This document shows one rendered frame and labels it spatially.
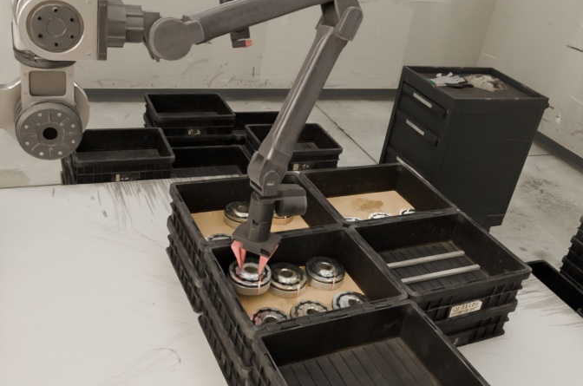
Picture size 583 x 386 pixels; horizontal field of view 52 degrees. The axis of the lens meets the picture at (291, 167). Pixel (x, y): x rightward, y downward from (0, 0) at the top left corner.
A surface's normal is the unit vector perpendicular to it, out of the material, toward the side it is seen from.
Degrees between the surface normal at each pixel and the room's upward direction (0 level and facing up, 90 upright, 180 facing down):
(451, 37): 90
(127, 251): 0
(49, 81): 90
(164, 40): 78
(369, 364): 0
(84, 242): 0
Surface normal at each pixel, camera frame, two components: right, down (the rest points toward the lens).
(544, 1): -0.91, 0.05
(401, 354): 0.15, -0.88
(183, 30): 0.41, 0.28
